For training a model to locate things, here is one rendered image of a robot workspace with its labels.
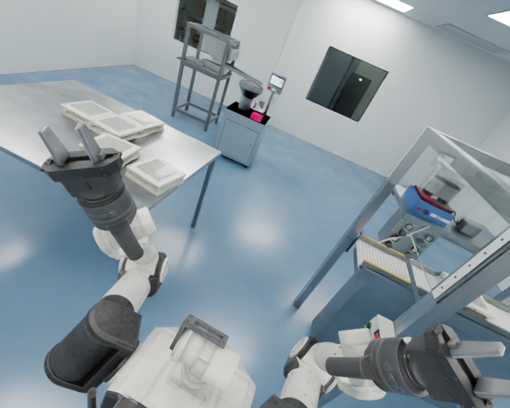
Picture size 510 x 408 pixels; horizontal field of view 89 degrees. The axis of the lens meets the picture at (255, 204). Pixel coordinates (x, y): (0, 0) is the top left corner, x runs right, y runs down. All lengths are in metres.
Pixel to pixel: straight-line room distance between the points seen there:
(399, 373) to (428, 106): 6.56
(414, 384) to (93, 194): 0.63
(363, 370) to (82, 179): 0.59
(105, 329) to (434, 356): 0.57
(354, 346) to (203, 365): 0.30
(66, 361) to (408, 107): 6.70
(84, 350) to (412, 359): 0.58
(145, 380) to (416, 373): 0.47
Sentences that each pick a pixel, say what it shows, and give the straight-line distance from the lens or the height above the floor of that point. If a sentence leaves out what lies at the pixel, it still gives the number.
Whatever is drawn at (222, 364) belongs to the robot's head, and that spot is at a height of 1.40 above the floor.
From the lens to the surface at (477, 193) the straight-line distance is 1.10.
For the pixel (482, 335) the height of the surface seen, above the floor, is 0.87.
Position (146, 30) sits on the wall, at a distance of 7.56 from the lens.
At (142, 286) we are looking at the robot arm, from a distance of 0.80.
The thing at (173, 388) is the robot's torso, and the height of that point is 1.29.
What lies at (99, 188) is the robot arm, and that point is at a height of 1.54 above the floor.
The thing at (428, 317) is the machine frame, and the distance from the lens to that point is 1.04.
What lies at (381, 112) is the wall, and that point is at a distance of 6.70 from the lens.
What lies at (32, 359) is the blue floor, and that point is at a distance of 2.09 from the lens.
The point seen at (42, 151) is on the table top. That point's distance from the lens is 1.90.
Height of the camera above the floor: 1.87
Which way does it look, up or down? 33 degrees down
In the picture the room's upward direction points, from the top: 24 degrees clockwise
